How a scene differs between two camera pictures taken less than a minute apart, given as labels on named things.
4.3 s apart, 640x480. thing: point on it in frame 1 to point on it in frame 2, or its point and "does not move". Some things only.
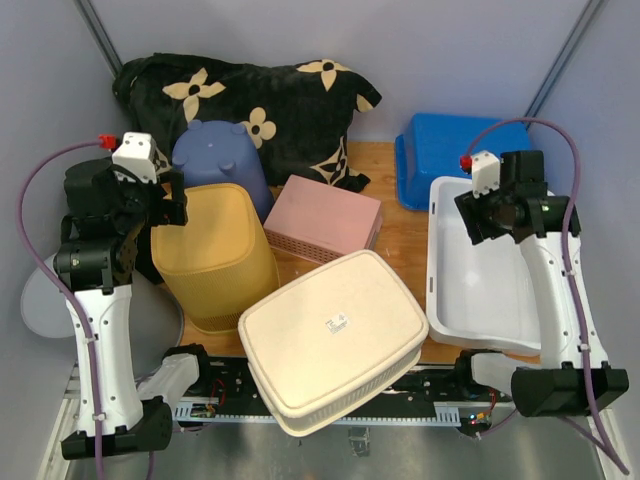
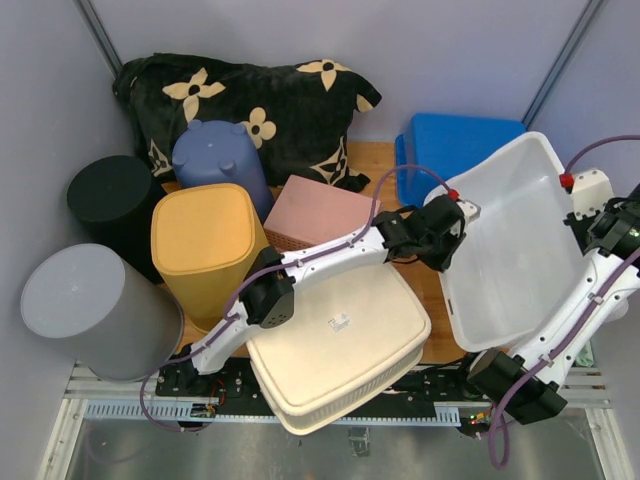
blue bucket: (220, 152) does not move
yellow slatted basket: (221, 265) does not move
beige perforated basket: (329, 346) does not move
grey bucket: (156, 320) does not move
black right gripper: (469, 208) to (578, 227)
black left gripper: (165, 211) to (456, 237)
